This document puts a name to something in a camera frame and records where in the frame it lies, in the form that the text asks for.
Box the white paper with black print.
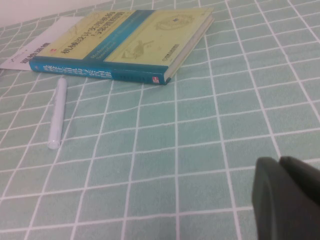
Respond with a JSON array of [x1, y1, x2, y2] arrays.
[[0, 16, 84, 72]]

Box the white frosted pen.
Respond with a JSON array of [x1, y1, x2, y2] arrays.
[[47, 76, 68, 151]]

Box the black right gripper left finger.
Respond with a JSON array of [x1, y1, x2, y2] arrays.
[[251, 157, 320, 240]]

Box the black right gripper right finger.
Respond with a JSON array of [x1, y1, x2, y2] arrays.
[[278, 155, 320, 190]]

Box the green white checked tablecloth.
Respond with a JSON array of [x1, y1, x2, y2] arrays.
[[0, 0, 320, 240]]

